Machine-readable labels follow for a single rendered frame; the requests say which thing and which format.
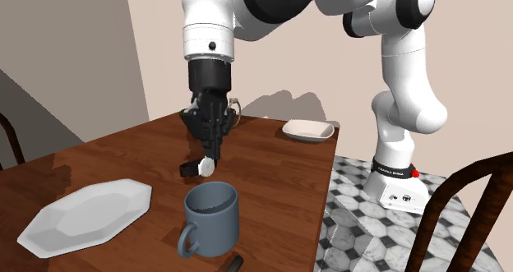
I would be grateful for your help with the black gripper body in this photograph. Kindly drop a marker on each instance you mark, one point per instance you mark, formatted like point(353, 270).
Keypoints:
point(210, 77)

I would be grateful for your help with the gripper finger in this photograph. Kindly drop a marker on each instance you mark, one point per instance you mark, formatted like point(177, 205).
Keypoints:
point(220, 121)
point(202, 123)

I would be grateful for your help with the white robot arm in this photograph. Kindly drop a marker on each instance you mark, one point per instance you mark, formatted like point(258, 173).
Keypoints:
point(404, 83)

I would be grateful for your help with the black and silver wristwatch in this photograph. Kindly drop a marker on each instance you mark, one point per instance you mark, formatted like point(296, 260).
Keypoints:
point(205, 167)

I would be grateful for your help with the brown wooden table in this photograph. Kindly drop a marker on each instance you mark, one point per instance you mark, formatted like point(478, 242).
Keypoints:
point(272, 175)

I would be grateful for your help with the small white dish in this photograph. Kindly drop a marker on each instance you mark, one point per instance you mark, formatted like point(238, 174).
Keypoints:
point(308, 130)

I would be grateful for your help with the blue-grey mug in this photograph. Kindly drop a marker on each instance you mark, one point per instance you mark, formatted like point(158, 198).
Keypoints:
point(216, 227)

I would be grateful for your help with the black cylindrical object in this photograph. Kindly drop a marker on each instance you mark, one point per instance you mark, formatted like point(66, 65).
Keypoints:
point(233, 264)

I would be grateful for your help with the white octagonal plate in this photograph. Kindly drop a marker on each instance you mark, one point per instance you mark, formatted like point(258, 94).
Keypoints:
point(88, 215)

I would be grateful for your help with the marble patterned robot stand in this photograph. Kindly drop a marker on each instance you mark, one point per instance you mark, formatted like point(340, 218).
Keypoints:
point(360, 231)

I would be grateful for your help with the dark wooden chair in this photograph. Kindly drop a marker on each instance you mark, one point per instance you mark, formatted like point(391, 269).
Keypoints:
point(461, 179)
point(12, 141)

